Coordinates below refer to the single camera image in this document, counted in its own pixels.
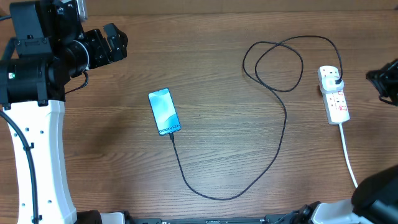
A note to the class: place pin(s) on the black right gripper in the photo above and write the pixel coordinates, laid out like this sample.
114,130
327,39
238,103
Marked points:
379,81

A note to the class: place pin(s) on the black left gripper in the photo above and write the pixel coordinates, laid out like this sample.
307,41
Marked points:
94,38

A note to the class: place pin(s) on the blue Samsung Galaxy smartphone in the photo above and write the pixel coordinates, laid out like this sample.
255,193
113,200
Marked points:
164,112

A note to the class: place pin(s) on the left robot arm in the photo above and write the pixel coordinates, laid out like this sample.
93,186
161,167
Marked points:
50,48

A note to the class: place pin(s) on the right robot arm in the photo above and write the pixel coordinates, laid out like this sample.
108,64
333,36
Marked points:
375,198

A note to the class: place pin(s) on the white charger plug adapter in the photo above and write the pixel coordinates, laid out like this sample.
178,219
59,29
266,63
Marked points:
331,85

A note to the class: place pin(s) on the white power strip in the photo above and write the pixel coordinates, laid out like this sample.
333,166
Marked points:
335,103

